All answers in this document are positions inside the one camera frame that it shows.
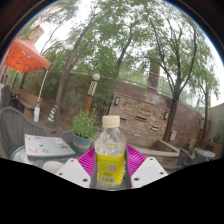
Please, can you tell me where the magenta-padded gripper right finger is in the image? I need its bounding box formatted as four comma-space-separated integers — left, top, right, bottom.
125, 144, 169, 189

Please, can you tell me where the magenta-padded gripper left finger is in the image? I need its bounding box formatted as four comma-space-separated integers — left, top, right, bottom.
54, 147, 98, 189

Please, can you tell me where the clear bottle with yellow label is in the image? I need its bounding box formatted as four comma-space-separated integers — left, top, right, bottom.
94, 114, 128, 190

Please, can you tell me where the grey laptop with stickers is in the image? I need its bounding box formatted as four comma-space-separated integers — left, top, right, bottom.
23, 133, 76, 158

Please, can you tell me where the potted green plant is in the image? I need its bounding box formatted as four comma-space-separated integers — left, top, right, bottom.
70, 109, 100, 154

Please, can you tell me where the blue yellow striped cone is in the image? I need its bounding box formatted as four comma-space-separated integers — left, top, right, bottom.
46, 105, 58, 124

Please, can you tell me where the grey wicker patio chair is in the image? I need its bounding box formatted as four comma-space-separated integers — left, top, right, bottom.
0, 106, 46, 159

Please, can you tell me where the wooden garden bench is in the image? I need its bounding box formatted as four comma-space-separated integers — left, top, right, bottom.
16, 88, 44, 118

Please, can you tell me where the orange canopy tent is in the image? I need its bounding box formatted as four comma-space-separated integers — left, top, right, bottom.
4, 38, 52, 124

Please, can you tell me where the grey wall utility box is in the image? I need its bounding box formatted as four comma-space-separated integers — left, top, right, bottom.
169, 130, 178, 142

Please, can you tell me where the globe-topped lamp post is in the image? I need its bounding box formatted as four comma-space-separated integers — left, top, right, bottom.
82, 73, 101, 114

